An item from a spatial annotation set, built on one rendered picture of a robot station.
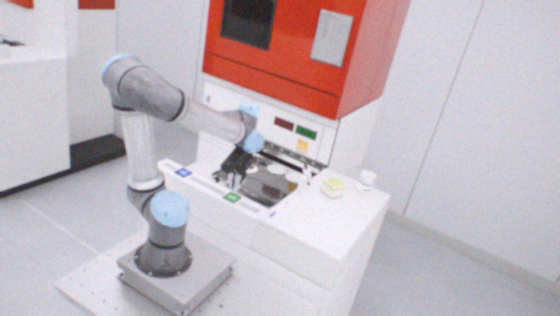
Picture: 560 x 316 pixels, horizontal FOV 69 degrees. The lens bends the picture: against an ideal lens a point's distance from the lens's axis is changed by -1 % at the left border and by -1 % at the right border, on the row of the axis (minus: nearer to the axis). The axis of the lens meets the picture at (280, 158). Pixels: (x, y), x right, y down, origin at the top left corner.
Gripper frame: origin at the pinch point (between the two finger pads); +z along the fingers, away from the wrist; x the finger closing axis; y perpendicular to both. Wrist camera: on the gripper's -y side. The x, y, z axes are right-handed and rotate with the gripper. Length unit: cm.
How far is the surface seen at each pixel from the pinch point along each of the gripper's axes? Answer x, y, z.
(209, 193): 8.3, -3.6, 4.3
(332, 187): -29.7, 30.0, -2.5
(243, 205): -5.9, 0.1, 4.7
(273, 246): -24.2, -4.2, 12.1
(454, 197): -76, 207, 57
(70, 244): 119, 9, 100
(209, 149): 57, 58, 23
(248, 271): -16.0, -4.4, 29.3
